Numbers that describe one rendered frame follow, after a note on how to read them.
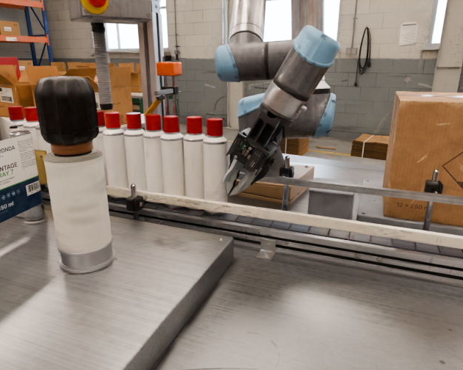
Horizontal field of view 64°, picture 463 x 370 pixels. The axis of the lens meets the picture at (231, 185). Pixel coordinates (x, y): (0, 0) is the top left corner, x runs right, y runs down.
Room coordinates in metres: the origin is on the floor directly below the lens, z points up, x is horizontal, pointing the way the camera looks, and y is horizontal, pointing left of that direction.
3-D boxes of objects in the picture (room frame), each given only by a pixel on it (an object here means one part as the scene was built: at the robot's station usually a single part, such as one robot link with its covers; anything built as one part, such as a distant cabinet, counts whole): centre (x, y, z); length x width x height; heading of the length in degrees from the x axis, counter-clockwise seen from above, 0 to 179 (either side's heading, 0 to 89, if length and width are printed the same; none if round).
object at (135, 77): (5.11, 1.27, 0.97); 0.43 x 0.42 x 0.37; 147
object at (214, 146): (0.77, 0.03, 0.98); 0.05 x 0.05 x 0.20
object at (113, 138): (0.87, 0.27, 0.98); 0.05 x 0.05 x 0.20
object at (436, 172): (0.69, -0.40, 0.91); 0.07 x 0.03 x 0.16; 159
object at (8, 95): (2.96, 1.65, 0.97); 0.45 x 0.38 x 0.37; 153
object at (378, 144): (4.78, -1.95, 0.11); 0.65 x 0.54 x 0.22; 58
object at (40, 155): (0.92, 0.51, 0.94); 0.10 x 0.01 x 0.09; 69
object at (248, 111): (1.06, -0.08, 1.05); 0.13 x 0.12 x 0.14; 79
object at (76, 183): (0.56, 0.24, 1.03); 0.09 x 0.09 x 0.30
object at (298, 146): (4.93, -0.66, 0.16); 0.65 x 0.54 x 0.32; 65
